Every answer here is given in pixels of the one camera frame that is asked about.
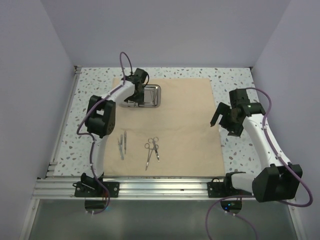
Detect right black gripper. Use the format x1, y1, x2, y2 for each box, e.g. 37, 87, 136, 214
210, 101, 244, 137

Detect steel instrument tray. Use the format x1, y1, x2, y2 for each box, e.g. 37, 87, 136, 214
119, 84, 161, 108

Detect steel surgical scissors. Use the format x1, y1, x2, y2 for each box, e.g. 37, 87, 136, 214
148, 136, 160, 162

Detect steel needle holder clamp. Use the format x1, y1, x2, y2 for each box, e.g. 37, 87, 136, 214
144, 143, 159, 170

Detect beige cloth wrap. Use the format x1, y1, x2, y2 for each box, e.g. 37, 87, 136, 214
103, 78, 225, 177

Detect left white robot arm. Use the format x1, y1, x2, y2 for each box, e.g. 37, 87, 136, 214
80, 80, 146, 197

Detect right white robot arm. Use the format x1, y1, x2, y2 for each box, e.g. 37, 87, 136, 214
210, 102, 303, 203

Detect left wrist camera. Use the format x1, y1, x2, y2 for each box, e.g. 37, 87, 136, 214
133, 68, 149, 84

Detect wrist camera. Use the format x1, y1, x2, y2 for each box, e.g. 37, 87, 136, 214
229, 88, 250, 108
133, 68, 149, 84

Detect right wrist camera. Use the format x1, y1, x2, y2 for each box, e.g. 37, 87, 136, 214
229, 88, 250, 108

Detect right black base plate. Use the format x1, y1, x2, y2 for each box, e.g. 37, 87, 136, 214
206, 178, 251, 199

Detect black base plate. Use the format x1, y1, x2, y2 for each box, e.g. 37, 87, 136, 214
206, 178, 251, 199
72, 179, 120, 198

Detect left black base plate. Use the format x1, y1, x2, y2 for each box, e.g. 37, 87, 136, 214
72, 179, 120, 198

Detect aluminium rail frame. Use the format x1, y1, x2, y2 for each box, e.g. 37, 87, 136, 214
31, 176, 293, 201

